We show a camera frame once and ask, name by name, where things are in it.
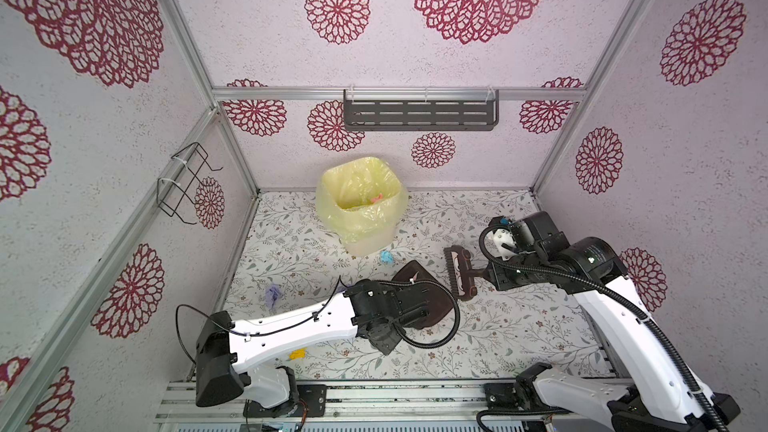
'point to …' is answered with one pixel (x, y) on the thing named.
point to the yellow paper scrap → (296, 354)
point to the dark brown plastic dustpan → (440, 304)
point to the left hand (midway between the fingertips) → (379, 337)
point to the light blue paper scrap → (387, 257)
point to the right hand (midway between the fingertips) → (488, 268)
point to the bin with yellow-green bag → (360, 199)
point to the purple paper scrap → (272, 295)
